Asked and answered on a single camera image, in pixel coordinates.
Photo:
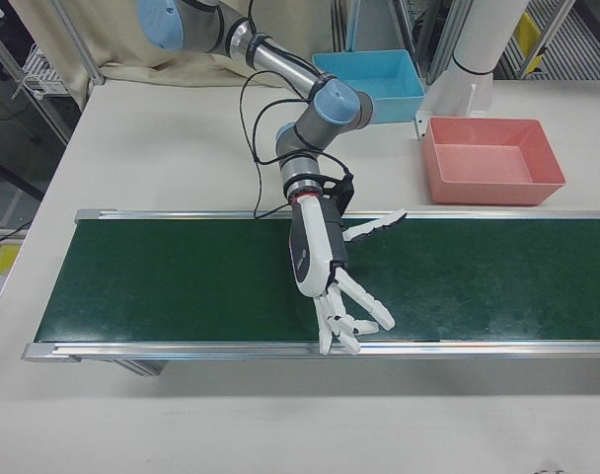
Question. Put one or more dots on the blue plastic box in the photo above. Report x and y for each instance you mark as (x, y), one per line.
(369, 94)

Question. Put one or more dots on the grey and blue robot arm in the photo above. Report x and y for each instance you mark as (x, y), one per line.
(324, 123)

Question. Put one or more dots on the aluminium frame post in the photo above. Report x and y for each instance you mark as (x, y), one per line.
(80, 44)

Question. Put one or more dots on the yellow black safety marker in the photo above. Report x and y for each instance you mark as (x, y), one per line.
(529, 34)

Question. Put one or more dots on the green belt conveyor, aluminium rails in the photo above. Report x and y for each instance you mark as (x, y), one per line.
(206, 281)

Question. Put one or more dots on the white and grey robot hand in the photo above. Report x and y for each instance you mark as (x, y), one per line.
(307, 247)

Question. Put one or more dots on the white column with base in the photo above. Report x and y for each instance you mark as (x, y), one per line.
(482, 39)

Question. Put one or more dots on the pink plastic box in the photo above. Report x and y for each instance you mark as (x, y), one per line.
(482, 168)

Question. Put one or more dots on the beige curtain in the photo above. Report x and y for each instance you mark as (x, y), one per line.
(122, 44)

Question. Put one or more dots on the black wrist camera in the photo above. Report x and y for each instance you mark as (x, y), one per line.
(345, 190)

